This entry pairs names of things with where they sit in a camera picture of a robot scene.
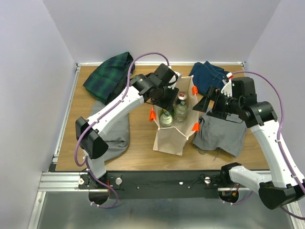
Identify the red soda can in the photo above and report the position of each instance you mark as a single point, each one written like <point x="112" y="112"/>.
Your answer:
<point x="182" y="96"/>

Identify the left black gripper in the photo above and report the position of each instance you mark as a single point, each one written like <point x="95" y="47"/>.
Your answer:
<point x="168" y="104"/>

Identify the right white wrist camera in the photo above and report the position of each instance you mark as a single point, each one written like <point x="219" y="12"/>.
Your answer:
<point x="227" y="88"/>

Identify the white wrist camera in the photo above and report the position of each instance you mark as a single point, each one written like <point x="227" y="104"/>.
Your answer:
<point x="172" y="83"/>
<point x="227" y="88"/>

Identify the blue denim jeans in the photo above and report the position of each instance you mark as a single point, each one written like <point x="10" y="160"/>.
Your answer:
<point x="206" y="75"/>

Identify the green plaid cloth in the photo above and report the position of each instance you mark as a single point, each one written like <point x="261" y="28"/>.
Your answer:
<point x="108" y="80"/>

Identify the beige canvas tote bag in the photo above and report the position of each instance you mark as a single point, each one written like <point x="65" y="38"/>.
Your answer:
<point x="172" y="139"/>

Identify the left grey cloth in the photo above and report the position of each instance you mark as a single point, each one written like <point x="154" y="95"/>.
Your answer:
<point x="117" y="139"/>

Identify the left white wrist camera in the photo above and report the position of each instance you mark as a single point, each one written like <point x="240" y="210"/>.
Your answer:
<point x="172" y="83"/>

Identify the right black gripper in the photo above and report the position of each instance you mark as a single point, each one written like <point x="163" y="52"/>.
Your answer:
<point x="215" y="94"/>

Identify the clear bottle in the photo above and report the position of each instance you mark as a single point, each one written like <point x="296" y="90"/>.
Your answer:
<point x="166" y="119"/>
<point x="181" y="111"/>

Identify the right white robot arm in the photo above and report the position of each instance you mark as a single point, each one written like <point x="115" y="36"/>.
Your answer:
<point x="286" y="184"/>

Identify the right grey shorts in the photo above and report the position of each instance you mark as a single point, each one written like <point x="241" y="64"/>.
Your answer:
<point x="227" y="135"/>

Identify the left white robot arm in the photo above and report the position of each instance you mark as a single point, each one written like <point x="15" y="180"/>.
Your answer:
<point x="158" y="87"/>

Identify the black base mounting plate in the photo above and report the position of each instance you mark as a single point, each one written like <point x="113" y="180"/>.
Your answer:
<point x="164" y="184"/>

